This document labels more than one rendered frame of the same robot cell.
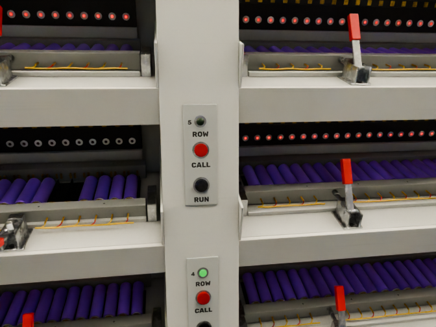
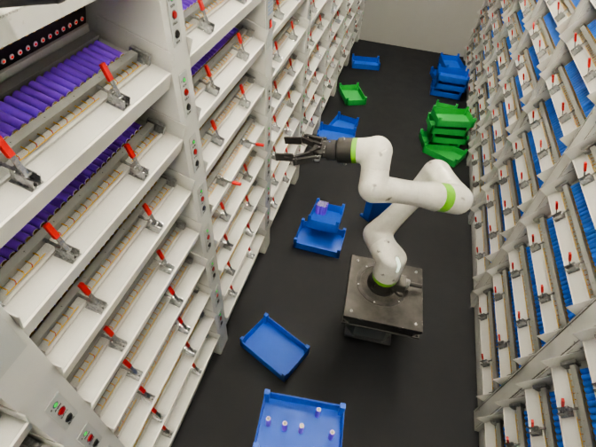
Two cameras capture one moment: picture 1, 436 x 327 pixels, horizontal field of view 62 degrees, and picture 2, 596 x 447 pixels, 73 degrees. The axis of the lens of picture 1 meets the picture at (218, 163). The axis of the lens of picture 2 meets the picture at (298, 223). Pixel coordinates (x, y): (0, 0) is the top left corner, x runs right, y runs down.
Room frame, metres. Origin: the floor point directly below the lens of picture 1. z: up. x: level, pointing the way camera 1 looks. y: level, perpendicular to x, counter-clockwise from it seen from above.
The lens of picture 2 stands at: (-0.31, 1.50, 1.97)
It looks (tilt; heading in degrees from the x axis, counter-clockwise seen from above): 46 degrees down; 290
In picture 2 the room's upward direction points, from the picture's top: 5 degrees clockwise
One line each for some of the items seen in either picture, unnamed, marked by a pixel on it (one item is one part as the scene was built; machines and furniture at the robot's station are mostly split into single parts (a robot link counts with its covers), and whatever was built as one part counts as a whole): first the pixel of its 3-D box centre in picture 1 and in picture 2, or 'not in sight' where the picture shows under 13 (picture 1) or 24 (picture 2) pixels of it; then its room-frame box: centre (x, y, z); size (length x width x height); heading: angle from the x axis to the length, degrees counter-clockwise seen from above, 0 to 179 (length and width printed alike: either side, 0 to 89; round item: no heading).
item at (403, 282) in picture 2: not in sight; (395, 282); (-0.36, 0.22, 0.39); 0.26 x 0.15 x 0.06; 11
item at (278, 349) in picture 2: not in sight; (274, 345); (0.09, 0.62, 0.04); 0.30 x 0.20 x 0.08; 165
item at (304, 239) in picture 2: not in sight; (319, 238); (0.16, -0.18, 0.04); 0.30 x 0.20 x 0.08; 8
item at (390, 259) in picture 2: not in sight; (388, 262); (-0.30, 0.23, 0.51); 0.16 x 0.13 x 0.19; 130
